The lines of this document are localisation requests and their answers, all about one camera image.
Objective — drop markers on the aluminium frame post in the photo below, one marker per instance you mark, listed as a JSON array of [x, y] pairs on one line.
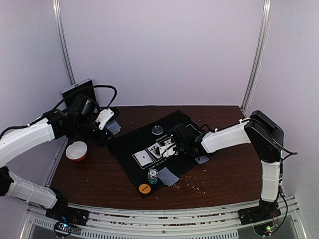
[[261, 42], [60, 29]]

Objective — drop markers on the blue playing card deck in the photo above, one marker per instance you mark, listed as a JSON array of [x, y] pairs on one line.
[[113, 127]]

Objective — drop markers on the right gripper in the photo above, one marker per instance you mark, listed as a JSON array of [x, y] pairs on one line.
[[177, 143]]

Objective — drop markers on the ace of diamonds card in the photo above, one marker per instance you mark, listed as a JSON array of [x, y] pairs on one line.
[[143, 158]]

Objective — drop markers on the ten of diamonds card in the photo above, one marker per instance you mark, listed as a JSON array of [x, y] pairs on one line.
[[168, 142]]

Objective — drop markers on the multicolour poker chip stack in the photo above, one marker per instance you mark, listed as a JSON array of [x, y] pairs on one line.
[[153, 176]]

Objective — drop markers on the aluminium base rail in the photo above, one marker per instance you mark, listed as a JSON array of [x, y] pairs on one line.
[[220, 222]]

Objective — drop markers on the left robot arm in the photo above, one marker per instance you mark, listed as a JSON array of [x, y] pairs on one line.
[[20, 141]]

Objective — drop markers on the orange big blind button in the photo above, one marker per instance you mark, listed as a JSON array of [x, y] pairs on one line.
[[144, 188]]

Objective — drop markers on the black poker mat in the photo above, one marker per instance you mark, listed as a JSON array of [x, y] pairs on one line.
[[123, 148]]

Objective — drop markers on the clear dealer button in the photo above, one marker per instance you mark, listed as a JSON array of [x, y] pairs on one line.
[[157, 130]]

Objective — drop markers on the queen face card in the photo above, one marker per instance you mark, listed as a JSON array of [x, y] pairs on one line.
[[154, 151]]

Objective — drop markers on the orange white bowl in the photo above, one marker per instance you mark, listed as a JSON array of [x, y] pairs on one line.
[[77, 151]]

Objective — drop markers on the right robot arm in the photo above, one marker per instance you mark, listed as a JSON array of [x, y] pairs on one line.
[[258, 132]]

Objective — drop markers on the dealt playing card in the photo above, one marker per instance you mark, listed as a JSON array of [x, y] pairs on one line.
[[162, 172], [201, 159], [170, 179]]

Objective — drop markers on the aluminium frame post right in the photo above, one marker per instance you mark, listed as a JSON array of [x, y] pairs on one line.
[[261, 42]]

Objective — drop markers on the aluminium poker chip case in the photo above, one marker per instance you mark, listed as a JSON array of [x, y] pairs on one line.
[[70, 93]]

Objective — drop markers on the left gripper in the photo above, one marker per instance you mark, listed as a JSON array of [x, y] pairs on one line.
[[101, 140]]

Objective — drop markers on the aluminium frame post left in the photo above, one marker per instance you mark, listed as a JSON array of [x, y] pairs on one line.
[[60, 29]]

